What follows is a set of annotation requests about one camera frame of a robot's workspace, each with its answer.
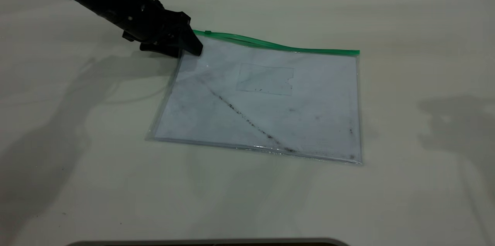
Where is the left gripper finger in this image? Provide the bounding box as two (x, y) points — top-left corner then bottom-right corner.
(179, 26), (204, 57)
(139, 42), (183, 58)

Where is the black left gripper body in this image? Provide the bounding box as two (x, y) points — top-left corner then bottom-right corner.
(122, 0), (193, 50)

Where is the clear plastic zip bag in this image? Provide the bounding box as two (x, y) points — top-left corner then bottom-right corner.
(145, 29), (363, 165)

